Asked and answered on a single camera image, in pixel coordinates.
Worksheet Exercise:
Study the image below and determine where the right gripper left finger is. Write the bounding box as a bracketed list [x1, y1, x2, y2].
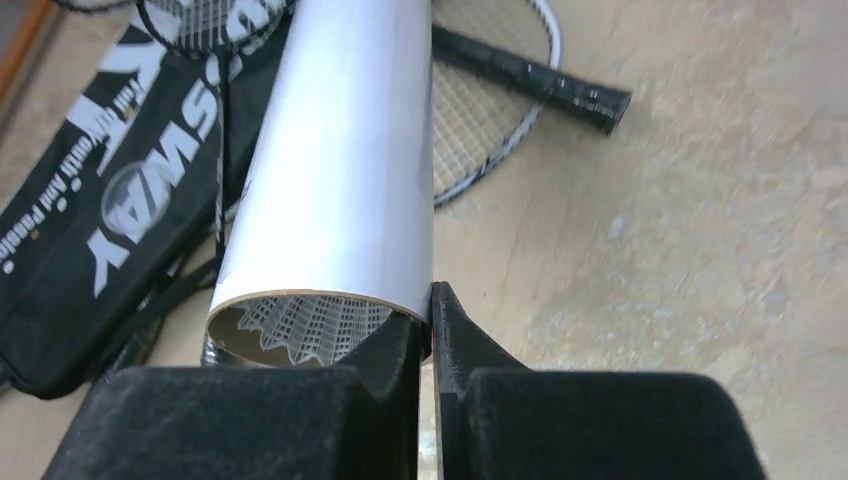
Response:
[45, 314, 423, 479]

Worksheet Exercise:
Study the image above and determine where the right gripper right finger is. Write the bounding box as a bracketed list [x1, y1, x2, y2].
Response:
[431, 282, 765, 479]

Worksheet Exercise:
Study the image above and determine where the white shuttlecock front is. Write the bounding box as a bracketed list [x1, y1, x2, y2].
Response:
[237, 295, 392, 366]

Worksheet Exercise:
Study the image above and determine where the white shuttlecock tube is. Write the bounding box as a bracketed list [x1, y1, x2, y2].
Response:
[202, 1, 434, 366]

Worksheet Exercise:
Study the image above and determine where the black racket bag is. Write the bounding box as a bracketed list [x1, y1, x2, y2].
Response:
[1, 16, 291, 400]

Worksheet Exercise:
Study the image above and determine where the black badminton racket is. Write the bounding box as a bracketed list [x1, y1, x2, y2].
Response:
[56, 1, 631, 135]

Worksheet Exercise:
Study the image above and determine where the black racket under bag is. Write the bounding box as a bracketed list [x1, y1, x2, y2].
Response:
[89, 258, 221, 380]

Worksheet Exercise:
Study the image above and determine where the black racket on bag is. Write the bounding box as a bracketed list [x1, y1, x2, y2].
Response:
[136, 0, 289, 263]

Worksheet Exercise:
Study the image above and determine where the wooden tiered shelf rack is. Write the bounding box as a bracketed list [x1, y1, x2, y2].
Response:
[1, 1, 58, 112]

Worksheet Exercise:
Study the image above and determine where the white frame badminton racket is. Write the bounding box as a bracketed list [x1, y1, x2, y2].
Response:
[431, 0, 561, 207]

